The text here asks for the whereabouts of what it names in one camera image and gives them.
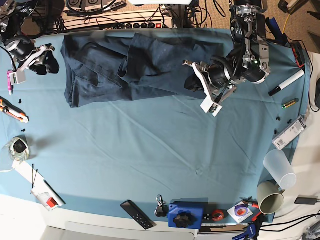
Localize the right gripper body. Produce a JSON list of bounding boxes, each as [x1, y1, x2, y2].
[[5, 39, 55, 72]]

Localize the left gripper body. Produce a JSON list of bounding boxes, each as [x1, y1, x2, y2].
[[182, 60, 237, 103]]

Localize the dark blue T-shirt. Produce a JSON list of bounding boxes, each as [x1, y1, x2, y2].
[[60, 33, 223, 108]]

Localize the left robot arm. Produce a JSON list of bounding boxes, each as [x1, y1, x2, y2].
[[196, 0, 271, 103]]

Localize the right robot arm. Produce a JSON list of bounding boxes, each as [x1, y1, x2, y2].
[[0, 0, 60, 76]]

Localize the pink glue tube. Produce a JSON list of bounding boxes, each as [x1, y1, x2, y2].
[[6, 70, 13, 96]]

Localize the orange utility knife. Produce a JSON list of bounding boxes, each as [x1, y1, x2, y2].
[[0, 97, 29, 123]]

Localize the light blue table cloth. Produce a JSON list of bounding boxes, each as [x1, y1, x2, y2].
[[0, 28, 310, 220]]

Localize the gold AA battery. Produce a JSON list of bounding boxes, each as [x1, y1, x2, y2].
[[281, 99, 297, 109]]

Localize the white power strip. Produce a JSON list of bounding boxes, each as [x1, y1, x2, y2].
[[62, 9, 174, 30]]

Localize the black orange tool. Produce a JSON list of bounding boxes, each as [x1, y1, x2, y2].
[[290, 41, 306, 68]]

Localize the white black marker pen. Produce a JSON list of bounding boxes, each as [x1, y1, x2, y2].
[[268, 69, 305, 97]]

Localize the clear tape roll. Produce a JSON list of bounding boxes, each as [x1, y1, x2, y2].
[[3, 136, 30, 162]]

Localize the white packaged box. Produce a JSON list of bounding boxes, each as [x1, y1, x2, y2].
[[272, 114, 307, 151]]

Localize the translucent plastic cup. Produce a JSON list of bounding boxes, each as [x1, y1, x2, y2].
[[263, 149, 297, 190]]

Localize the white paper strip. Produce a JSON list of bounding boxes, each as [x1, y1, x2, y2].
[[12, 161, 66, 212]]

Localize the blue box with knob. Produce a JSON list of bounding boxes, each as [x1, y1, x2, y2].
[[167, 202, 204, 230]]

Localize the black key fob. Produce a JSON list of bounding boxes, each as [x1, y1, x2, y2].
[[154, 194, 169, 218]]

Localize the red tape roll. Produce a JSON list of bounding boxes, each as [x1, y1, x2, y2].
[[211, 209, 225, 222]]

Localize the white red syringe package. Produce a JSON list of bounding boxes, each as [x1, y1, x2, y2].
[[31, 190, 59, 212]]

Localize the beige green mug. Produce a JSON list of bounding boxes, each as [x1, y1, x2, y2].
[[257, 181, 285, 215]]

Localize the purple disc sleeve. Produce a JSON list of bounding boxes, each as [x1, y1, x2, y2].
[[227, 201, 253, 224]]

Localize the black remote control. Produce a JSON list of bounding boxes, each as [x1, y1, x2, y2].
[[120, 200, 154, 230]]

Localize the black power adapter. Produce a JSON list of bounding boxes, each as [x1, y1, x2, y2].
[[294, 197, 320, 205]]

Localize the blue clamp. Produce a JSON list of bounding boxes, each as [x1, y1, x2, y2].
[[232, 223, 261, 240]]

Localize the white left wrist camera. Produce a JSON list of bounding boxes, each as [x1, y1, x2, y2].
[[200, 96, 223, 117]]

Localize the black cable ties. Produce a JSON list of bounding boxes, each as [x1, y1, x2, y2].
[[31, 164, 38, 189]]

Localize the red handled pliers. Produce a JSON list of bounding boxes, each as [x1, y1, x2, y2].
[[241, 198, 259, 209]]

